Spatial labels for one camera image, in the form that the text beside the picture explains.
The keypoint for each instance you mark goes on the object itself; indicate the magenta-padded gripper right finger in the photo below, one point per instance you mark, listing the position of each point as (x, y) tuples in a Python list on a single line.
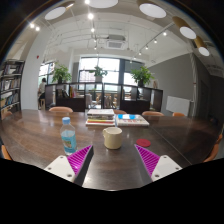
[(165, 166)]

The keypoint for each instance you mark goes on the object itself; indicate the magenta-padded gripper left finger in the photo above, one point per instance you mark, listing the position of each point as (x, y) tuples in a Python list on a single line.
[(60, 166)]

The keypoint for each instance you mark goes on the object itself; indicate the clear blue-capped water bottle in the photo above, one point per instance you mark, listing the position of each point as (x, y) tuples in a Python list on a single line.
[(68, 138)]

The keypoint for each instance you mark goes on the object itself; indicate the flat round red coaster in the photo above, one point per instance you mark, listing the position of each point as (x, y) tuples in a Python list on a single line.
[(143, 143)]

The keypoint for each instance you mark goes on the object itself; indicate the blue-covered book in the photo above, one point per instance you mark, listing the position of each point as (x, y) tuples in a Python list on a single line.
[(132, 120)]

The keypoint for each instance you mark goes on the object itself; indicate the orange chairs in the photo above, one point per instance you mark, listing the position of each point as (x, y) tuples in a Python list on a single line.
[(60, 109)]

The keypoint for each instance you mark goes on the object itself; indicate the cream ceramic mug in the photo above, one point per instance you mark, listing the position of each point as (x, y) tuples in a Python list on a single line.
[(112, 138)]

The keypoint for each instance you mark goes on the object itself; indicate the white board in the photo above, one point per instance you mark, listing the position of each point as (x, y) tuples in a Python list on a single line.
[(178, 105)]

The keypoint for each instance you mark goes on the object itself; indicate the black open shelf unit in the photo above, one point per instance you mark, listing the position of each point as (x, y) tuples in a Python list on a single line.
[(70, 104)]

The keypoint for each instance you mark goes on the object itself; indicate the stack of books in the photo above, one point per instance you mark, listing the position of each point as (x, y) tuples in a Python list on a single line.
[(100, 116)]

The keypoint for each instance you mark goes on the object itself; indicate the person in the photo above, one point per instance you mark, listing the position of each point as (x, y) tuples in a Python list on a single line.
[(42, 88)]

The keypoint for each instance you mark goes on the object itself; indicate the green potted plant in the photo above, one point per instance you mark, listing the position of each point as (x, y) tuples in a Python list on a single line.
[(61, 73), (142, 75), (98, 72)]

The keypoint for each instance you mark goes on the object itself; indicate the tall bookshelf with books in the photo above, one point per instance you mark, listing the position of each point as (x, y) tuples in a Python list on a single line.
[(10, 86)]

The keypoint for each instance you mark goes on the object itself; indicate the ceiling air conditioner unit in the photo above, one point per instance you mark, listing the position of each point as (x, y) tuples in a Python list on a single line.
[(115, 44)]

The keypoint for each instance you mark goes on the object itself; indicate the ceiling lights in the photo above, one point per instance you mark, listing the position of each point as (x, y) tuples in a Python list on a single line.
[(152, 10)]

